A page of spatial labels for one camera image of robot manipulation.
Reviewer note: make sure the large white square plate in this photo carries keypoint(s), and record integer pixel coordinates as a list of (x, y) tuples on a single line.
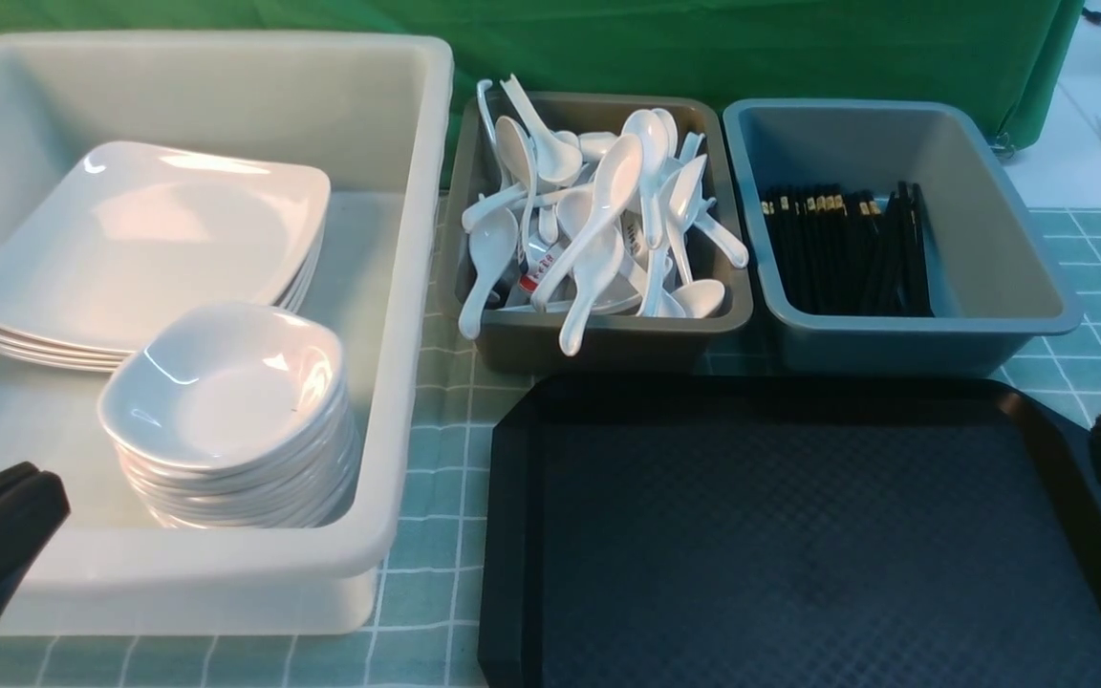
[(138, 234)]

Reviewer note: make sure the blue-grey plastic bin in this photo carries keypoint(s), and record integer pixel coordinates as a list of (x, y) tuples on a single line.
[(993, 287)]

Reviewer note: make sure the stack of white small bowls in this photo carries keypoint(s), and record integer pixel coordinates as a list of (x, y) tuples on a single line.
[(236, 416)]

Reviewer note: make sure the stack of white square plates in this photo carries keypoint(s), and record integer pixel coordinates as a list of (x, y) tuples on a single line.
[(69, 357)]

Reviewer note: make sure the large white plastic tub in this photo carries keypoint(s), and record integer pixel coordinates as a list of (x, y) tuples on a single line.
[(370, 110)]

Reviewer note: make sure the bundle of black chopsticks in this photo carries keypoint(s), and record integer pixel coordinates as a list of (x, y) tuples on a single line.
[(842, 253)]

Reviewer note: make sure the green backdrop cloth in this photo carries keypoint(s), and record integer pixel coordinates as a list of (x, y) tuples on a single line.
[(996, 61)]

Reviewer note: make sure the green checkered table mat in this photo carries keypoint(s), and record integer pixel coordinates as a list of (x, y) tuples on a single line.
[(424, 626)]

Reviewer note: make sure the black plastic serving tray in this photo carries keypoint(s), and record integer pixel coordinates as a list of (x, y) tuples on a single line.
[(682, 531)]

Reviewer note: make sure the olive-grey plastic spoon bin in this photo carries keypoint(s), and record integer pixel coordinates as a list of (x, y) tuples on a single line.
[(527, 342)]

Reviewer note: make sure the pile of white soup spoons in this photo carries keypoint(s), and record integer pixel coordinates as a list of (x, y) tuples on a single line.
[(589, 223)]

